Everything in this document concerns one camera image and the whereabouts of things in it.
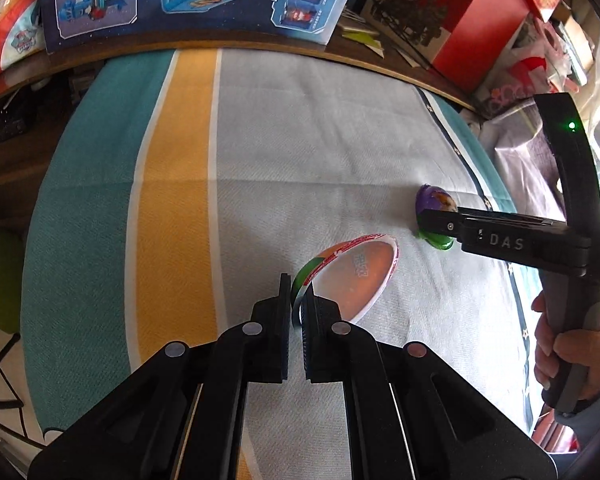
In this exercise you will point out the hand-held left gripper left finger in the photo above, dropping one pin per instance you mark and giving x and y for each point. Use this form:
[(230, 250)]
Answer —
[(280, 330)]

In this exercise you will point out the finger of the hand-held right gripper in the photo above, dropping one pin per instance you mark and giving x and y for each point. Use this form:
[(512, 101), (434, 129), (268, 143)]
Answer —
[(440, 222)]

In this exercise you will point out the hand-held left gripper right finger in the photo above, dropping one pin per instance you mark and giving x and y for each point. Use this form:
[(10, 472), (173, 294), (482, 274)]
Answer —
[(315, 335)]

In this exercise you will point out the purple green snack cup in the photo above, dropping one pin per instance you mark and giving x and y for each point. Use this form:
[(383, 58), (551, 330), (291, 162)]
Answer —
[(432, 197)]

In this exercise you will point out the orange plastic snack cup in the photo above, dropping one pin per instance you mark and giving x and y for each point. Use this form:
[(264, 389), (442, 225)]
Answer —
[(360, 275)]

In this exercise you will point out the person's right hand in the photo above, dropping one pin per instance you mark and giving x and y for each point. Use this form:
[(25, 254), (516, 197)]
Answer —
[(595, 355)]

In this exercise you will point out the purple cloth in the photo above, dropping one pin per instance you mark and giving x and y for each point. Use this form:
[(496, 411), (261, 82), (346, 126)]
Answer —
[(525, 160)]

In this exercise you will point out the striped teal yellow grey blanket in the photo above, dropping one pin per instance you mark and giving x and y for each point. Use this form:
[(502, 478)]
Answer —
[(305, 135)]

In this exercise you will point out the pink white plastic bag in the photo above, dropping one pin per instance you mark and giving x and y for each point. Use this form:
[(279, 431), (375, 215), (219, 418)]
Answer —
[(525, 65)]

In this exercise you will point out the yellow paper pieces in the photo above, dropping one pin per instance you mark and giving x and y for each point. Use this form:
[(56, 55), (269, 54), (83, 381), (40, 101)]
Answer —
[(365, 37)]

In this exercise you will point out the red gift bag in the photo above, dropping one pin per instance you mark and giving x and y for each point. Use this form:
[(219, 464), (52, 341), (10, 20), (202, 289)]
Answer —
[(475, 25)]

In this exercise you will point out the green felt tote bag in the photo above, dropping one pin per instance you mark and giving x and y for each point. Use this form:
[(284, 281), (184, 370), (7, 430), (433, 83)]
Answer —
[(0, 280)]

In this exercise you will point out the blue toy box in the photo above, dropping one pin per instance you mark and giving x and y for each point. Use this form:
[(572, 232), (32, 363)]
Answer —
[(180, 0)]

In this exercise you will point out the black electronic device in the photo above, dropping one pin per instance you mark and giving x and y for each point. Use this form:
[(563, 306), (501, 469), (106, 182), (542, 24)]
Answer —
[(5, 120)]

